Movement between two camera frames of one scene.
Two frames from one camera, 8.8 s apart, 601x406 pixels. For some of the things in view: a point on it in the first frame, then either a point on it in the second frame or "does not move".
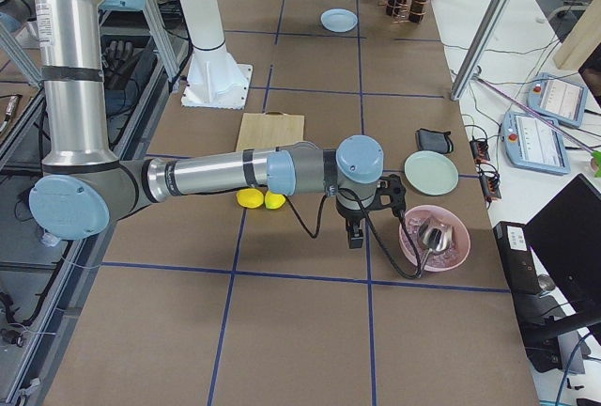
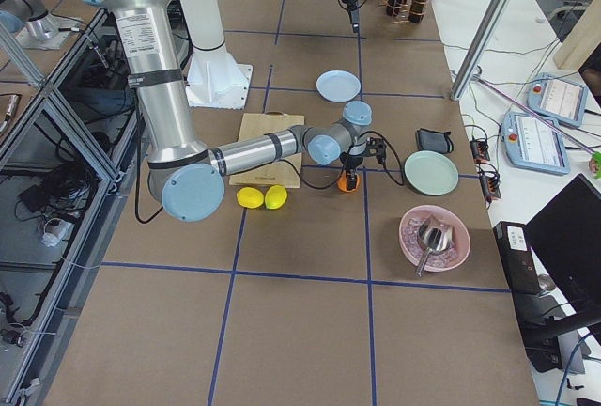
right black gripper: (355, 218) to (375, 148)
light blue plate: (339, 20) to (338, 85)
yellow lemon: (250, 197) does not move
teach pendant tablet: (534, 143) does not move
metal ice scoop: (434, 236) does not move
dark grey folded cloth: (435, 140) does not move
